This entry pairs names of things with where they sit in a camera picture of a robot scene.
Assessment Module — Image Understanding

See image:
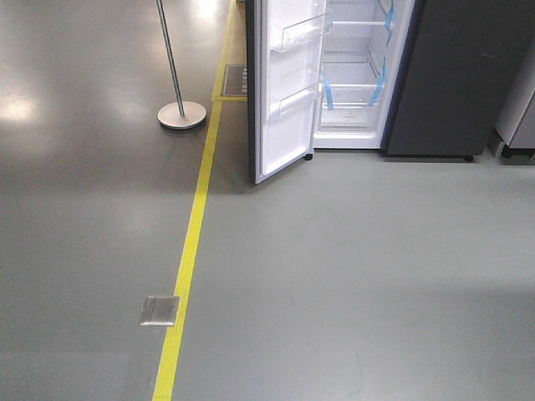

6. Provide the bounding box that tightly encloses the open fridge door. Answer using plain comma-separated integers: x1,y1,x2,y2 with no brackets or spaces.
245,1,329,185

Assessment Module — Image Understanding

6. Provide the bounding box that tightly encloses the dark grey fridge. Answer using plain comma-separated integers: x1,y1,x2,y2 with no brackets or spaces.
313,1,534,160

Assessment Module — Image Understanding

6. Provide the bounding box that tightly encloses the grey appliance beside fridge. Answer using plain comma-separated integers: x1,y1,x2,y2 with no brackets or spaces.
487,45,534,158

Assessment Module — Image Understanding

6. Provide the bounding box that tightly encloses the middle clear door bin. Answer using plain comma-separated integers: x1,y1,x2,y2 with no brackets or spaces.
268,83,323,119

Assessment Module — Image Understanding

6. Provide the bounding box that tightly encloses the clear door bin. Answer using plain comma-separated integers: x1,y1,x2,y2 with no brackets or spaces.
268,83,323,119
269,10,332,53

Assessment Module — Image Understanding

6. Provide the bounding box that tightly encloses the blue tape strip drawer left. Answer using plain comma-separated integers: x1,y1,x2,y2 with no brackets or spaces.
322,70,334,110

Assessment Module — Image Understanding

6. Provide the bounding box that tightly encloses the silver pole stand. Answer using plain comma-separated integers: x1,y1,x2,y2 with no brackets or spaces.
155,0,206,130

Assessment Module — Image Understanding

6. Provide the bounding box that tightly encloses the clear crisper drawer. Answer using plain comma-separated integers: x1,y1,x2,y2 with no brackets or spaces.
320,84,382,129

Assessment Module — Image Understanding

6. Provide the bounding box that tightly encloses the dark floor sign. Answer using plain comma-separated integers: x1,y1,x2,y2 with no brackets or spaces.
222,64,247,97

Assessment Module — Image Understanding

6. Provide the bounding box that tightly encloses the steel floor socket plate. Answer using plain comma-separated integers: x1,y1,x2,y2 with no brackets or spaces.
140,296,180,327

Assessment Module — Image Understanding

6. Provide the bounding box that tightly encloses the blue tape strip lower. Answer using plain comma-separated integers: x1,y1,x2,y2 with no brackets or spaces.
368,58,387,106

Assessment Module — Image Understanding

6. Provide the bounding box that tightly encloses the blue tape strip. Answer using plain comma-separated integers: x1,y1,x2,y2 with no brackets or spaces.
368,58,387,106
379,0,395,43

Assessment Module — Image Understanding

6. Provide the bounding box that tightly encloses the upper clear door bin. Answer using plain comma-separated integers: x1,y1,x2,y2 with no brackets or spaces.
269,10,332,53

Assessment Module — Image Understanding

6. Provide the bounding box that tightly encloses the blue tape strip upper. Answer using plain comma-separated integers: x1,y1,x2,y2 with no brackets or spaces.
379,0,395,43

